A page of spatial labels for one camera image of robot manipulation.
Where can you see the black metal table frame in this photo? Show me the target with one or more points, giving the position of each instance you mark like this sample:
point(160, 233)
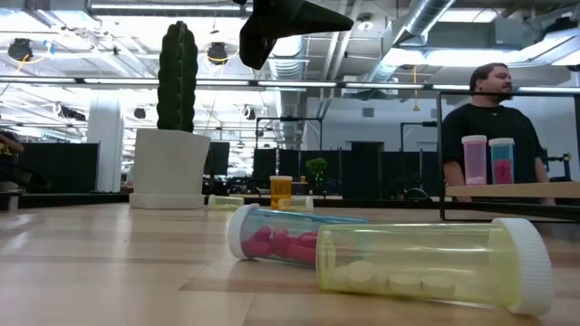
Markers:
point(385, 204)

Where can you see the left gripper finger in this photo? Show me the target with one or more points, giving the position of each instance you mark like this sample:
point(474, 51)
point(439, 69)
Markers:
point(290, 18)
point(256, 47)

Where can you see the large orange medicine bottle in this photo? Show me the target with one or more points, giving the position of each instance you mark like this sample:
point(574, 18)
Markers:
point(281, 192)

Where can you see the yellow bottle with white tablets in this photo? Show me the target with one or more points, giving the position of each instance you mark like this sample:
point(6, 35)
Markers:
point(430, 267)

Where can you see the black ceiling camera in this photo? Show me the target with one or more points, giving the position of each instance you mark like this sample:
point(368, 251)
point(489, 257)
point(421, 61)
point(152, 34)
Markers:
point(20, 49)
point(217, 52)

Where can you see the white plant pot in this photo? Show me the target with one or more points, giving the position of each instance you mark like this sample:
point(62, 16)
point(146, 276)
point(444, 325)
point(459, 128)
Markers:
point(167, 163)

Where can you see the wooden shelf board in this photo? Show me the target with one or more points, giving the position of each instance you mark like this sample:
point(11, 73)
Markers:
point(512, 190)

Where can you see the black partition panel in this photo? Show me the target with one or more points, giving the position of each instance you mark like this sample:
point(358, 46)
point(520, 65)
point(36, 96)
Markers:
point(59, 167)
point(362, 172)

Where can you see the white column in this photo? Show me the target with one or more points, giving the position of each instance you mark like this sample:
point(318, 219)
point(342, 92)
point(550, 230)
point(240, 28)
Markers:
point(105, 149)

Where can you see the person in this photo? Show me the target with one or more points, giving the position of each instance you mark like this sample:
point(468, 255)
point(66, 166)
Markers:
point(489, 131)
point(8, 149)

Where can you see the black desk stand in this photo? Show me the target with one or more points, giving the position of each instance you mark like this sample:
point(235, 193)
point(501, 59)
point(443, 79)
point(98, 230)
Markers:
point(565, 165)

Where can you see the ceiling light strip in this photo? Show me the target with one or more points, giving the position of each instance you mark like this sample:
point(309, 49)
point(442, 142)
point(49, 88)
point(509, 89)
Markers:
point(294, 83)

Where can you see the green cactus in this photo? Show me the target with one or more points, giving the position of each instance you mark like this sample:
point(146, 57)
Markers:
point(176, 81)

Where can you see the green potted plant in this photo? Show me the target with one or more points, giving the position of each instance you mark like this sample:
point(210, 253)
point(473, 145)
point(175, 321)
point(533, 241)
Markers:
point(316, 166)

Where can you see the yellow medicine bottle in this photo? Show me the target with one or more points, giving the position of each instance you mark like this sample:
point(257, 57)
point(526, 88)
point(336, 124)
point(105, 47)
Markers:
point(299, 204)
point(224, 202)

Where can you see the blue bottle with red pills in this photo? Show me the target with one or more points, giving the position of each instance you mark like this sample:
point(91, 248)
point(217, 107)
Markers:
point(272, 235)
point(501, 167)

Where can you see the black gantry frame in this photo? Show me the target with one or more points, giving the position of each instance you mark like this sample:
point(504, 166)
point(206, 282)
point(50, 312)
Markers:
point(288, 119)

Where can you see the pink medicine bottle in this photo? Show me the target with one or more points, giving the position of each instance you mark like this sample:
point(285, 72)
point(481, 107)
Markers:
point(474, 163)

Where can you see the silver ventilation duct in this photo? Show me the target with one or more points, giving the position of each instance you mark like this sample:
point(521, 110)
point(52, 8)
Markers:
point(421, 18)
point(283, 90)

